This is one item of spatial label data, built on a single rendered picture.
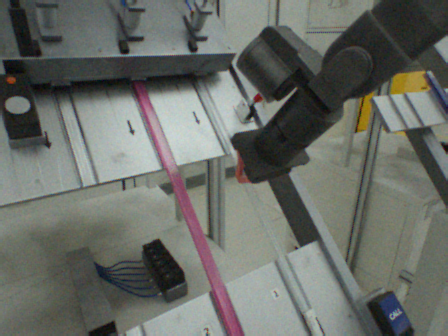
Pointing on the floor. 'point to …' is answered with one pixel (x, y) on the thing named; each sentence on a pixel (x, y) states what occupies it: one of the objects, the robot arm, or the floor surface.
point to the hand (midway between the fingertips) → (244, 176)
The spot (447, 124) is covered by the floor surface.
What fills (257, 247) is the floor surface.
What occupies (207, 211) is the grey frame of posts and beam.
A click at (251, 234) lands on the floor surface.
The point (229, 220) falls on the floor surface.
